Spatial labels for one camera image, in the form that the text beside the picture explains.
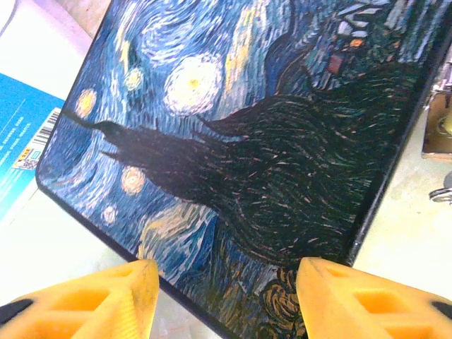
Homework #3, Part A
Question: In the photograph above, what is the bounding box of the blue cardboard box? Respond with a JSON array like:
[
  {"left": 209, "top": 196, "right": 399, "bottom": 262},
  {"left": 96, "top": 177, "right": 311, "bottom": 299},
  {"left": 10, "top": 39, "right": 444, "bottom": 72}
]
[{"left": 0, "top": 72, "right": 67, "bottom": 227}]

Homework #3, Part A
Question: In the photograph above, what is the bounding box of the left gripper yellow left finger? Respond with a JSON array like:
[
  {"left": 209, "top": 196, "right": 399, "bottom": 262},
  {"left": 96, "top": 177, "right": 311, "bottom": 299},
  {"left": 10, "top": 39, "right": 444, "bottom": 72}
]
[{"left": 0, "top": 258, "right": 160, "bottom": 339}]

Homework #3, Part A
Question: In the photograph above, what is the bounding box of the silver key ring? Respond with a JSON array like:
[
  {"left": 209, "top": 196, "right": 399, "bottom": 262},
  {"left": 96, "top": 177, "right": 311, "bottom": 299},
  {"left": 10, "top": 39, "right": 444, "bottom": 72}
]
[{"left": 429, "top": 186, "right": 452, "bottom": 205}]

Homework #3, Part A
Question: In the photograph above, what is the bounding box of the black starry night print box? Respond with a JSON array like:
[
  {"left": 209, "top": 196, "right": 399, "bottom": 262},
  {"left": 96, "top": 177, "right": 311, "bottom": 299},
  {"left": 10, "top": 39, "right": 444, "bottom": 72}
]
[{"left": 35, "top": 0, "right": 452, "bottom": 339}]

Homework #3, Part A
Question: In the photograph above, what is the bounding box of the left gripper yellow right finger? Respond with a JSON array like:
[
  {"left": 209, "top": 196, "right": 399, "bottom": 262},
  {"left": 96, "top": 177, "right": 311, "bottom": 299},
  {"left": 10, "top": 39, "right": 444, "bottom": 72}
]
[{"left": 295, "top": 256, "right": 452, "bottom": 339}]

